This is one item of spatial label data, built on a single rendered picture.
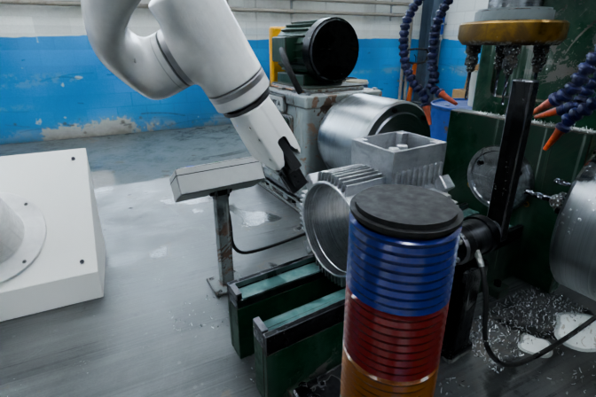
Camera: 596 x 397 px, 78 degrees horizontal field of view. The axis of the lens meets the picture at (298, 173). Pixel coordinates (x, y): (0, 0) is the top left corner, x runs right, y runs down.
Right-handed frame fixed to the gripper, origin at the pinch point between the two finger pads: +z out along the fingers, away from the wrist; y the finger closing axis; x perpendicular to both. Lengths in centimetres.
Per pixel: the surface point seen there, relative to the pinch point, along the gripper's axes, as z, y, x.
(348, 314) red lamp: -13.4, 35.0, -11.8
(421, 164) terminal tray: 6.6, 11.0, 16.3
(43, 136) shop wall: 54, -563, -111
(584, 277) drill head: 23.2, 32.1, 19.6
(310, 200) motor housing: 6.9, -1.3, 1.1
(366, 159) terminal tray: 3.2, 5.0, 11.0
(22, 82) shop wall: -14, -564, -82
